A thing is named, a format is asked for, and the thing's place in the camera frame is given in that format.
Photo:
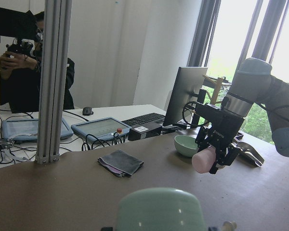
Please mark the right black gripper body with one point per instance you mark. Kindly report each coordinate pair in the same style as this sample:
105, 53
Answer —
224, 124

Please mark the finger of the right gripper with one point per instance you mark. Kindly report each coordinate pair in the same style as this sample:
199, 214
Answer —
203, 138
224, 156

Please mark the pink cup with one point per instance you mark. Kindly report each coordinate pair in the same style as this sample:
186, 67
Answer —
203, 160

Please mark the green cup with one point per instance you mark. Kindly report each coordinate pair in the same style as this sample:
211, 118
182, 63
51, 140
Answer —
160, 209

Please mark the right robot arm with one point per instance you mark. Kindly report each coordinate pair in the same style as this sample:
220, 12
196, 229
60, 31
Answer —
252, 84

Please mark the green bowl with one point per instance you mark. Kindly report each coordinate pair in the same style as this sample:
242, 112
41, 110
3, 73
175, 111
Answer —
186, 145

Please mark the metal scoop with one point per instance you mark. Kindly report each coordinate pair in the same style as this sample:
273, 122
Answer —
246, 151

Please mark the wooden stand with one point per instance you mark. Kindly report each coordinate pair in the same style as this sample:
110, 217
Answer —
211, 82

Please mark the black keyboard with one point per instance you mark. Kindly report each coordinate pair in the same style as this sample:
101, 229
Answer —
142, 119

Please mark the monitor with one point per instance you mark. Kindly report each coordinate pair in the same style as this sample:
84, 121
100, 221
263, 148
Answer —
188, 82

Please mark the small black box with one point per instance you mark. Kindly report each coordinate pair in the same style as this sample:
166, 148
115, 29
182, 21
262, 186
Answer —
145, 130

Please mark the grey folded cloth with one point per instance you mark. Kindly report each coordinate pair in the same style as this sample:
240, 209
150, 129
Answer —
120, 163

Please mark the blue teach pendant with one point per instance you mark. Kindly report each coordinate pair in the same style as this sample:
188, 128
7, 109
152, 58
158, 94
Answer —
102, 129
21, 130

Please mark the computer mouse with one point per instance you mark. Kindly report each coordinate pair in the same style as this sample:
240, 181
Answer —
87, 111

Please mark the person in black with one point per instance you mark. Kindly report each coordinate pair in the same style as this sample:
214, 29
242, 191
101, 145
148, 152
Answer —
20, 79

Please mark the aluminium frame post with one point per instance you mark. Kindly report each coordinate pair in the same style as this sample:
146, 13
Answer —
53, 78

